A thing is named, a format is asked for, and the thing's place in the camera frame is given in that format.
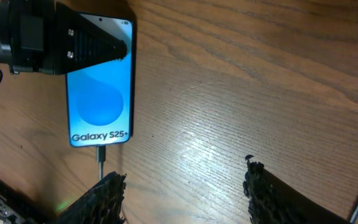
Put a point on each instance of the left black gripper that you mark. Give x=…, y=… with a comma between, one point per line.
x=78, y=42

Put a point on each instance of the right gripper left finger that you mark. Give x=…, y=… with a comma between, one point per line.
x=100, y=205

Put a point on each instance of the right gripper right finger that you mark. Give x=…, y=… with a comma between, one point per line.
x=272, y=201

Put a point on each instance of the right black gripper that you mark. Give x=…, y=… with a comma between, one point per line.
x=16, y=207

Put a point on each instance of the blue Galaxy S25 smartphone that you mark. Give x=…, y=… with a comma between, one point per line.
x=100, y=99

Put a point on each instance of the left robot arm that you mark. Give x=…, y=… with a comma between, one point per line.
x=49, y=37

